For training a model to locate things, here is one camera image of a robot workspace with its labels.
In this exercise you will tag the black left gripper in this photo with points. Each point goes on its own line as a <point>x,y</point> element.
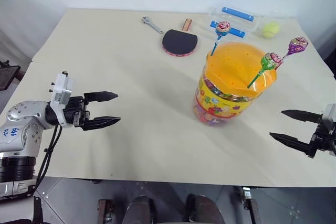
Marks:
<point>74,108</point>

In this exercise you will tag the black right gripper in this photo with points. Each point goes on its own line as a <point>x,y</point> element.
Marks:
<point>325,137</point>

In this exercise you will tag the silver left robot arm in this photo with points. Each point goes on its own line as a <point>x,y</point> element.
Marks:
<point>18,129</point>

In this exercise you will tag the green wrapped lollipop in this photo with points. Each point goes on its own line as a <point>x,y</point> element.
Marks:
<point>271,61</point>

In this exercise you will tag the clear colourful lollipop jar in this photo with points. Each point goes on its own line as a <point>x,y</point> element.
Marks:
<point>220,106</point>

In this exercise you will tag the purple wrapped lollipop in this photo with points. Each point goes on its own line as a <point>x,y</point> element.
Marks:
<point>298,46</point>

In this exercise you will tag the red blue wrapped lollipop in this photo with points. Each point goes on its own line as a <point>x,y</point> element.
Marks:
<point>222,27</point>

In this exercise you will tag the metal table clamp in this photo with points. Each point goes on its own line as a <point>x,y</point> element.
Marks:
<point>246,194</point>

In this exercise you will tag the orange plastic lollipop jar lid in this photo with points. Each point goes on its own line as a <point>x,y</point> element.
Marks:
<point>236,66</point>

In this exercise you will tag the silver adjustable wrench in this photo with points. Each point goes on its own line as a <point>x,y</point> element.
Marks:
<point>152,26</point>

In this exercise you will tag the black framed object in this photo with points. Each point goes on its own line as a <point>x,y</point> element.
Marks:
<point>8,75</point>

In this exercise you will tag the black table tennis paddle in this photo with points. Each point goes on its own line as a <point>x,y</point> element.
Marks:
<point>179,41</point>

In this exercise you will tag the yellow tennis ball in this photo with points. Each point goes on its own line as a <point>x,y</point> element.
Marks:
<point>270,30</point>

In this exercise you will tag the dark rounded shape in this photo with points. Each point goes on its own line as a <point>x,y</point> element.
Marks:
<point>206,211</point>
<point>140,211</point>

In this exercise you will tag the blue plastic bar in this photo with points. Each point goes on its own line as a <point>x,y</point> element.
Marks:
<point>237,14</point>
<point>236,32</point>

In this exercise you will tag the clear container blue clips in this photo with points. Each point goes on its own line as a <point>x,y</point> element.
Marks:
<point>252,11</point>

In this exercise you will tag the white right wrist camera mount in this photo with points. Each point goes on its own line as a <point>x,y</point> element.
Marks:
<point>329,113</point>

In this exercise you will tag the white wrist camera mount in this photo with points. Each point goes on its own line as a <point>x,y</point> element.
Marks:
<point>62,87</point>
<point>329,113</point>

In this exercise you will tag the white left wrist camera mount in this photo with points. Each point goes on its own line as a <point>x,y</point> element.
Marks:
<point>62,87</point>

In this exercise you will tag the rusty brown metal bracket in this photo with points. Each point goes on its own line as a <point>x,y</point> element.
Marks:
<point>255,212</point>
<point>105,212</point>

